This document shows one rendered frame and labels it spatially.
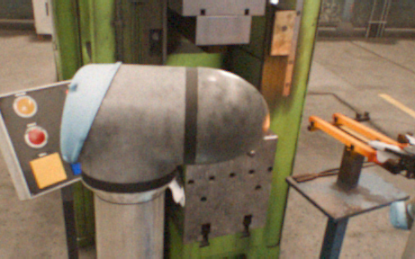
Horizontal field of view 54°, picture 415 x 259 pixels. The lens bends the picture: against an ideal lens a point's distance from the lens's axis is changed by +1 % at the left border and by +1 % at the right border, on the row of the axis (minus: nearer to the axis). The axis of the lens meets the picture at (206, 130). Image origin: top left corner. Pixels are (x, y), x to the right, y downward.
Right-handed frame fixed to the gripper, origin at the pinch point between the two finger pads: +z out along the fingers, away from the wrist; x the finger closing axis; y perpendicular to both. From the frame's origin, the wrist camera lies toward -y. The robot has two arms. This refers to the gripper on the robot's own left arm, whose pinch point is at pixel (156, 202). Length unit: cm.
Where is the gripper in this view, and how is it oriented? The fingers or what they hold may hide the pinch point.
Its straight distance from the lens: 112.7
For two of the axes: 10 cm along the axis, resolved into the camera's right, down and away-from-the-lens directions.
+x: 9.9, 0.9, -0.5
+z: -0.6, 9.0, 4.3
